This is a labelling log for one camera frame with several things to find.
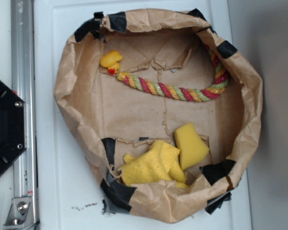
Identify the yellow cloth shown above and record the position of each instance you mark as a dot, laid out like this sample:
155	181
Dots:
161	162

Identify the brown paper bag bin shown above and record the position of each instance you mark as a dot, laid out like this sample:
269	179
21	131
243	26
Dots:
109	118

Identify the yellow sponge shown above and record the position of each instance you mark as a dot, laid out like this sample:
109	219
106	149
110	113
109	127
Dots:
192	149

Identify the yellow rubber duck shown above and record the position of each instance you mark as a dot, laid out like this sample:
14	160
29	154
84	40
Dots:
111	60

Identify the multicolour braided rope toy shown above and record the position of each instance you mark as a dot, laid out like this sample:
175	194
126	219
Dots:
222	76

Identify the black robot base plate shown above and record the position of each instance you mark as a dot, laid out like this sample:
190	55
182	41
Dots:
12	127

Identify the aluminium extrusion rail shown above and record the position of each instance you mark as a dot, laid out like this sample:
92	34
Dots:
23	82

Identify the metal corner bracket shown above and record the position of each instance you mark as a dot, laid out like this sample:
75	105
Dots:
21	214

